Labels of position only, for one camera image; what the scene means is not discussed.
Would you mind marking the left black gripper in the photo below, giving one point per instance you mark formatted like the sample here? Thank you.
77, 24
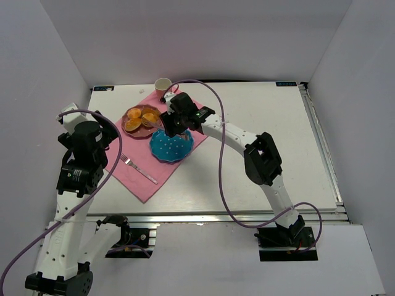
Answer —
108, 132

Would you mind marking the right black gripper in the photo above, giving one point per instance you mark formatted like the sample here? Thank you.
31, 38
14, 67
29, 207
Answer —
172, 125

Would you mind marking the round bread roll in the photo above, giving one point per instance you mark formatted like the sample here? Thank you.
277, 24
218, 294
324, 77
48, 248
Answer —
148, 120
134, 113

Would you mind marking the metal tongs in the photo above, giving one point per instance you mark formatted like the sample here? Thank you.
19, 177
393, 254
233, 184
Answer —
160, 127

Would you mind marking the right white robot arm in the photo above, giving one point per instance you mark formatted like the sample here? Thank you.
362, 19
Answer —
262, 161

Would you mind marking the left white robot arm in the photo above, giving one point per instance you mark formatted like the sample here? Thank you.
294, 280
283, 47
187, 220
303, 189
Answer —
66, 268

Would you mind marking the dark brown flat bread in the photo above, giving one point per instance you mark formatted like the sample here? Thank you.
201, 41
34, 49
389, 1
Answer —
155, 112

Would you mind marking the blue polka dot plate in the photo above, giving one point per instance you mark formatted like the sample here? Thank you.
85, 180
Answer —
168, 149

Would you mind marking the mauve polka dot plate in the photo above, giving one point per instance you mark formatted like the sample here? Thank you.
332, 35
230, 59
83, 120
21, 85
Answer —
142, 131

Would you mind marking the pink mug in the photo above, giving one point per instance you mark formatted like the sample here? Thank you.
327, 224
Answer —
163, 84

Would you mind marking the sesame seed bun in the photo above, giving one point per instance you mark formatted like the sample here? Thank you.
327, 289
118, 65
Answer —
132, 124

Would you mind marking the left corner label sticker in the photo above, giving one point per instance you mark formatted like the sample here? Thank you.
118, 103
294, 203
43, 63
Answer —
103, 88

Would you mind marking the corner label sticker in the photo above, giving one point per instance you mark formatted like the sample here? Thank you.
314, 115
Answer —
103, 88
286, 84

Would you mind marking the pink cloth placemat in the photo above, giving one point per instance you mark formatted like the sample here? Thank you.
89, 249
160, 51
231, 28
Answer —
139, 151

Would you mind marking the right corner label sticker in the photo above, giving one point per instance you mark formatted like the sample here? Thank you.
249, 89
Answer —
286, 84

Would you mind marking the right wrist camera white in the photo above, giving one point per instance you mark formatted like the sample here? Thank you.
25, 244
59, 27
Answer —
166, 99

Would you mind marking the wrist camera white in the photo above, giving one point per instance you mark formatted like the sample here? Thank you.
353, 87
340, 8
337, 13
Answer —
70, 121
166, 99

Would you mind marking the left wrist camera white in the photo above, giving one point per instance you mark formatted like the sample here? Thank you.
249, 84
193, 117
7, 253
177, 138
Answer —
70, 121

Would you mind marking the fork with pink handle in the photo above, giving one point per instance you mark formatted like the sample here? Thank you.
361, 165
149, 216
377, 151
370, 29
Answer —
130, 163

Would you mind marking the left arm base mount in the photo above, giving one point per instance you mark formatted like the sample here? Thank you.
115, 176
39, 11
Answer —
133, 242

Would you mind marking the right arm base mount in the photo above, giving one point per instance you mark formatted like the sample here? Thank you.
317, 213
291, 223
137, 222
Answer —
274, 246

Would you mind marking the aluminium table frame rail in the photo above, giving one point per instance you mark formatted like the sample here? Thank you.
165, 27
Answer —
212, 180

